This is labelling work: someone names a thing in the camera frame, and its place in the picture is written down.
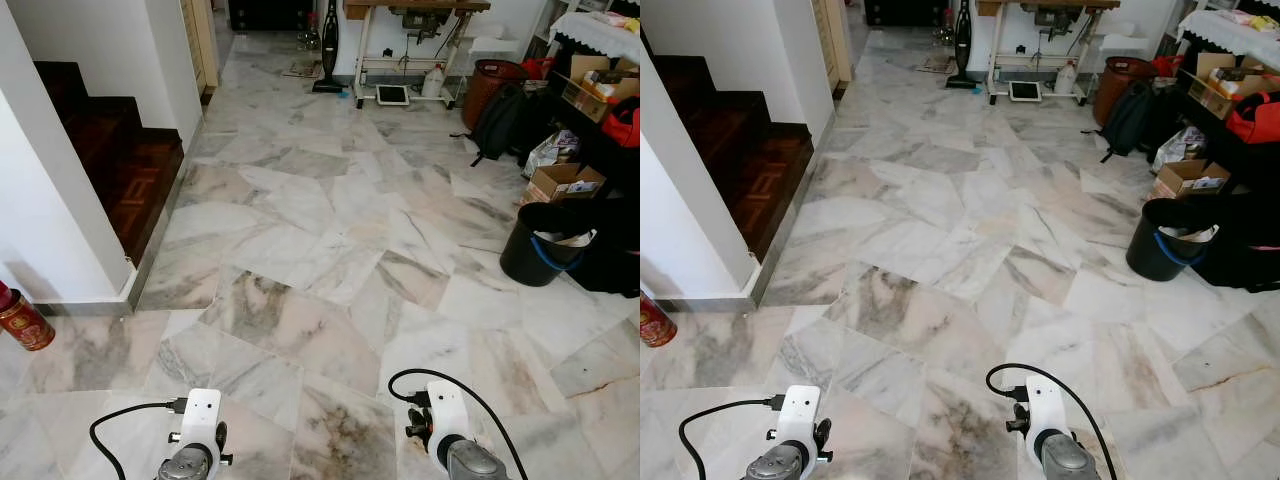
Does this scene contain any black upright vacuum cleaner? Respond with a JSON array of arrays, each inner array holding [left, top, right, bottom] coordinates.
[[944, 0, 987, 91], [311, 0, 350, 96]]

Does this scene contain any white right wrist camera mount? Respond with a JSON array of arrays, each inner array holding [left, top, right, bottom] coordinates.
[[425, 379, 470, 447], [1025, 376, 1070, 442]]

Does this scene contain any small brown cardboard box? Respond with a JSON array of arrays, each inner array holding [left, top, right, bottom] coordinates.
[[524, 162, 608, 207], [1149, 157, 1232, 202]]

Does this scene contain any black backpack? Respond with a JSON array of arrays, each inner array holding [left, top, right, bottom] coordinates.
[[1084, 79, 1173, 164], [468, 84, 548, 168]]

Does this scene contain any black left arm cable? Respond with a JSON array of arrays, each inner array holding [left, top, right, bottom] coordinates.
[[677, 395, 791, 480], [89, 397, 191, 480]]

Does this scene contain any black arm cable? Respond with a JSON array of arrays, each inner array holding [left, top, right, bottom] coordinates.
[[985, 363, 1120, 480], [677, 395, 791, 480], [89, 397, 191, 480], [387, 368, 530, 480]]

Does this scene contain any black plastic bucket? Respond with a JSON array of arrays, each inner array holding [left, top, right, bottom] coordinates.
[[499, 201, 593, 289], [1125, 197, 1222, 283]]

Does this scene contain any wooden door frame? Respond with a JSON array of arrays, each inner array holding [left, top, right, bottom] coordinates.
[[180, 0, 222, 97], [810, 0, 854, 92]]

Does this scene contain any red tin can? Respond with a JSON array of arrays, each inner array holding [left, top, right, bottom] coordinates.
[[0, 281, 57, 352], [640, 292, 679, 350]]

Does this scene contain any silver plastic bag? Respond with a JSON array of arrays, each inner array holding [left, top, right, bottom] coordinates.
[[1151, 124, 1210, 174], [521, 129, 582, 180]]

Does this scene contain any red bag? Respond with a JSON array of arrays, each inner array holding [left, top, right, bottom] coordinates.
[[599, 96, 641, 150], [1224, 91, 1280, 147]]

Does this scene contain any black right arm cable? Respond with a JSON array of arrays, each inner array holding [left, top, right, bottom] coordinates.
[[387, 368, 530, 480], [985, 363, 1120, 480]]

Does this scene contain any black cabinet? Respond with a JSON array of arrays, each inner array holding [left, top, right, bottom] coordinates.
[[864, 0, 947, 29], [227, 0, 314, 32]]

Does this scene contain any sewing machine table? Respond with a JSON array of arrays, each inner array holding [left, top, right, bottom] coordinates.
[[344, 0, 492, 110], [975, 0, 1122, 107]]

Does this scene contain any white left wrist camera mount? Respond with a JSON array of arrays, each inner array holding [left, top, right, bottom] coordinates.
[[777, 385, 823, 447], [179, 388, 223, 451]]

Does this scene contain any dark wooden staircase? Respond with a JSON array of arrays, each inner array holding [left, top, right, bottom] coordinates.
[[654, 54, 814, 264], [34, 61, 187, 267]]

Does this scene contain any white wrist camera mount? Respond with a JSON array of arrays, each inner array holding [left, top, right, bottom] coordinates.
[[179, 388, 223, 451], [777, 385, 823, 447], [1025, 376, 1070, 442], [425, 379, 470, 447]]

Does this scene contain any open cardboard box with goods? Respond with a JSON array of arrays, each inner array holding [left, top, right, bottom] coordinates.
[[559, 54, 641, 124], [1179, 51, 1280, 122]]

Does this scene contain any black suitcase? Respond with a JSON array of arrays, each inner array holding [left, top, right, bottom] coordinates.
[[1189, 189, 1280, 294], [568, 194, 641, 299]]

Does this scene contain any white storage box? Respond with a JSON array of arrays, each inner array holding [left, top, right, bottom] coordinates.
[[469, 36, 522, 62], [1099, 34, 1152, 59]]

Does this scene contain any white lace tablecloth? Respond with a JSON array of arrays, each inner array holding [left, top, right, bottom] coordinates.
[[549, 11, 641, 67], [1177, 9, 1280, 72]]

